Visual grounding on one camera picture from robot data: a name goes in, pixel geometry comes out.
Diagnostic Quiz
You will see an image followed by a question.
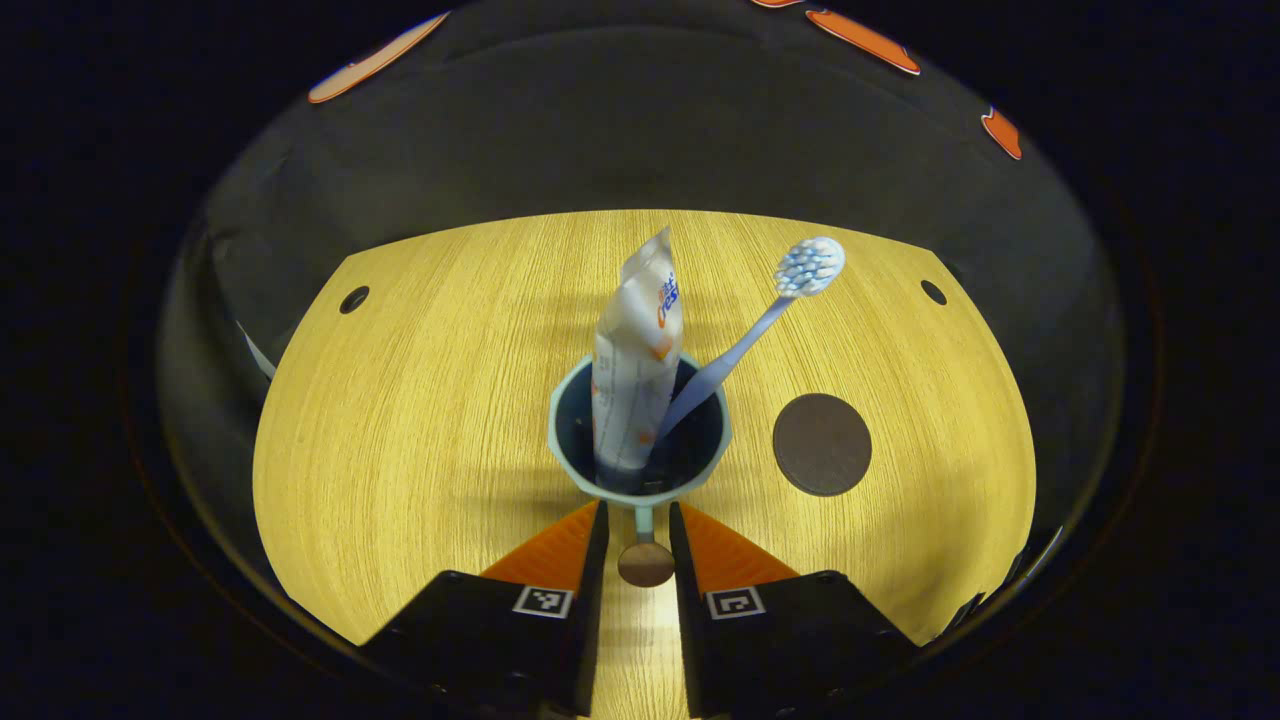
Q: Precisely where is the light blue toothbrush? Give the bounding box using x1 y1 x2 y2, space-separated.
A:
655 236 847 446

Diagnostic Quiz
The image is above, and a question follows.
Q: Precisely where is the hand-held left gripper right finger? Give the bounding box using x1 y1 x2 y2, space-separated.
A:
668 500 921 719

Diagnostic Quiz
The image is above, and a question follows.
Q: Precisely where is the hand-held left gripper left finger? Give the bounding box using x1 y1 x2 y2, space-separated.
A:
360 500 611 719

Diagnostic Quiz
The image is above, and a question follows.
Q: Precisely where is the dark round coaster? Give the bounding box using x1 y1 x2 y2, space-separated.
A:
772 393 873 498

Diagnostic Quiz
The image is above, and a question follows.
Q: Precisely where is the light blue cup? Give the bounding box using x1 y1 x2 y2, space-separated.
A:
547 350 733 589

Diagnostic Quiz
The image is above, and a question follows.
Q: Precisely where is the white toothpaste tube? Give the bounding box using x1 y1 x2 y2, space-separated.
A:
592 226 686 476

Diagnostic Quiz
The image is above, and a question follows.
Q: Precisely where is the wooden desktop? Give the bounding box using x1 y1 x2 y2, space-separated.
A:
252 208 1038 720

